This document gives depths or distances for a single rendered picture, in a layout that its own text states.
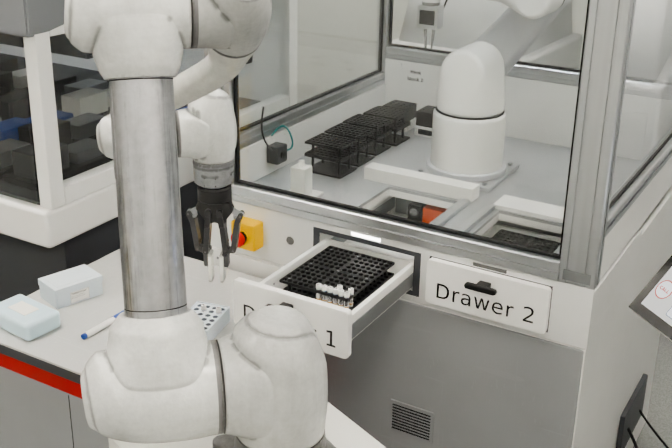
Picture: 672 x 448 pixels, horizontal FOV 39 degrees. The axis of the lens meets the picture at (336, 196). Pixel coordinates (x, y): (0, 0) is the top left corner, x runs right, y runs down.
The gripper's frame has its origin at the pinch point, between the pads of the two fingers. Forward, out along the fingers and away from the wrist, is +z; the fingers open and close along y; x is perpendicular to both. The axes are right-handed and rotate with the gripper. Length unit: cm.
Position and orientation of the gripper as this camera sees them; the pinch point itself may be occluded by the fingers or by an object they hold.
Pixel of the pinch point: (216, 266)
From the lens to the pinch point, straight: 221.0
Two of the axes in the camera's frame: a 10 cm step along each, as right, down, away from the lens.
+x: 0.9, -3.7, 9.3
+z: -0.2, 9.3, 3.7
